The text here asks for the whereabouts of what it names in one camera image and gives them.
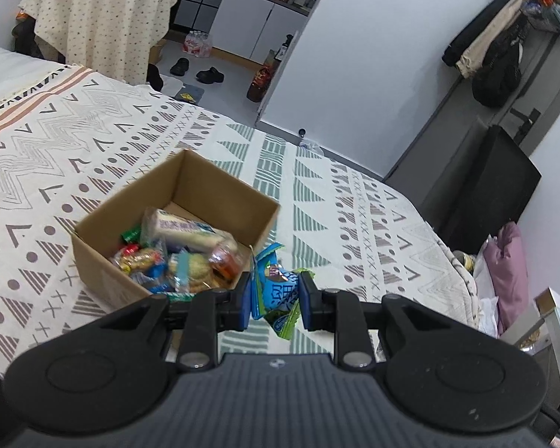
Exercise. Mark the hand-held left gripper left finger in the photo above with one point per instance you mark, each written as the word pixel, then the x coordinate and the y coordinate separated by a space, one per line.
pixel 245 298

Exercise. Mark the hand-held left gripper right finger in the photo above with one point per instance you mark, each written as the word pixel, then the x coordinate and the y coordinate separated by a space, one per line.
pixel 305 303

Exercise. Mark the green blue snack packet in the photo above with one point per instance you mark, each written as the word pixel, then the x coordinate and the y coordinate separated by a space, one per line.
pixel 275 284

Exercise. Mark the orange cracker packet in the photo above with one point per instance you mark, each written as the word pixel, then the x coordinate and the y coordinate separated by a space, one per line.
pixel 224 263

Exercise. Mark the blue-edged cracker packet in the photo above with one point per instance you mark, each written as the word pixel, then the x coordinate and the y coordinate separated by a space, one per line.
pixel 191 273

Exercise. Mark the long green candy wrapper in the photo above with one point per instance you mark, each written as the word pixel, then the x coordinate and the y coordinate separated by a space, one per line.
pixel 177 295

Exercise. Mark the small blue snack packet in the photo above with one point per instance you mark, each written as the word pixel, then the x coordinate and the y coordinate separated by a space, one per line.
pixel 156 277

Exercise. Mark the red yellow snack packet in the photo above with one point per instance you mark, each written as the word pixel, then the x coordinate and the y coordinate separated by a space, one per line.
pixel 137 259

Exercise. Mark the brown cardboard box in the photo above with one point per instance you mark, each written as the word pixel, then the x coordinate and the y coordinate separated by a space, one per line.
pixel 214 186

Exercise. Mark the small green candy wrapper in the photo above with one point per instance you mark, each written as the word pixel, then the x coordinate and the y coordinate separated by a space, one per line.
pixel 131 234

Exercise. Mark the patterned bed blanket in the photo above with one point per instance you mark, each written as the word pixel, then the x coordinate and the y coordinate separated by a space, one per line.
pixel 354 224

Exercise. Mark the clear plastic wrapper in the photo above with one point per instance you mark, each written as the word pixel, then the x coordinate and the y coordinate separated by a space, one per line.
pixel 311 146

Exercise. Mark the white crumpled cloth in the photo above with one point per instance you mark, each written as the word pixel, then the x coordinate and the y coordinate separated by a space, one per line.
pixel 487 298

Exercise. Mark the pink pillow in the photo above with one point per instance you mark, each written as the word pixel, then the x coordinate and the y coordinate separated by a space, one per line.
pixel 511 270

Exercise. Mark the black flat panel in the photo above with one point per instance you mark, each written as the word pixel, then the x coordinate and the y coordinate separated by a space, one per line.
pixel 490 196

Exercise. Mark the grey door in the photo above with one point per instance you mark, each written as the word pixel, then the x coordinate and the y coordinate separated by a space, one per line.
pixel 448 140

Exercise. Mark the brown glass jug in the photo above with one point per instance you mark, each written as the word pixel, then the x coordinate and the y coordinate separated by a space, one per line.
pixel 260 81

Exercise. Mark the black shoe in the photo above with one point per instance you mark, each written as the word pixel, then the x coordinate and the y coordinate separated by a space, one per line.
pixel 179 66
pixel 210 75

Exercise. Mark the dark spray bottle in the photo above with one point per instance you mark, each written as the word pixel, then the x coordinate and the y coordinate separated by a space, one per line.
pixel 286 46

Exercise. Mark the pack of water bottles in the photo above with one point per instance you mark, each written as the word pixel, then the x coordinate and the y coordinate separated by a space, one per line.
pixel 198 44

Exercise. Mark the cardboard box on floor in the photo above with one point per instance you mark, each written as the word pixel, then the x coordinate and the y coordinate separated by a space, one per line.
pixel 157 51

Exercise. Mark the white cabinet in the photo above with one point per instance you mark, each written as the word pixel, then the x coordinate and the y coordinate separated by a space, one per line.
pixel 252 23

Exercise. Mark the black hanging bag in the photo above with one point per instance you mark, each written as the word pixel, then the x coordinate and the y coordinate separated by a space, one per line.
pixel 497 74

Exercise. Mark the beige hanging garment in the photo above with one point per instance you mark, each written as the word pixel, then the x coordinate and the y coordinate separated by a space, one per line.
pixel 483 49

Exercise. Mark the table with dotted tablecloth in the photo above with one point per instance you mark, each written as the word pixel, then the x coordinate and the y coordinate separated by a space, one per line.
pixel 102 18

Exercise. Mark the black hanging coat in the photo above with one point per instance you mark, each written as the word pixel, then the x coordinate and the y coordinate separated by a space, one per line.
pixel 476 28

